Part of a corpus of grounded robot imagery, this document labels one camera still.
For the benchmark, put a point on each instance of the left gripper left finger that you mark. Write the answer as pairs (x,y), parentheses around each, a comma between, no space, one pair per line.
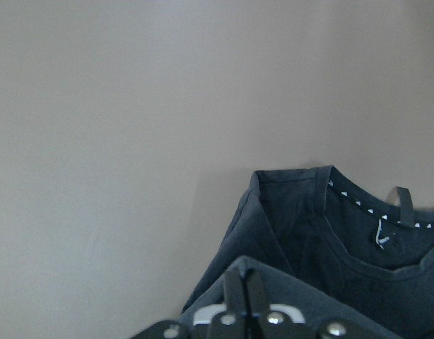
(226,320)

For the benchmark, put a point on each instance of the black printed t-shirt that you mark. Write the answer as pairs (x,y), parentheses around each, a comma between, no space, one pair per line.
(329,248)

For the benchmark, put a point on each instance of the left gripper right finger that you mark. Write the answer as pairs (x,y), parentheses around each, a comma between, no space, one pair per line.
(284,321)

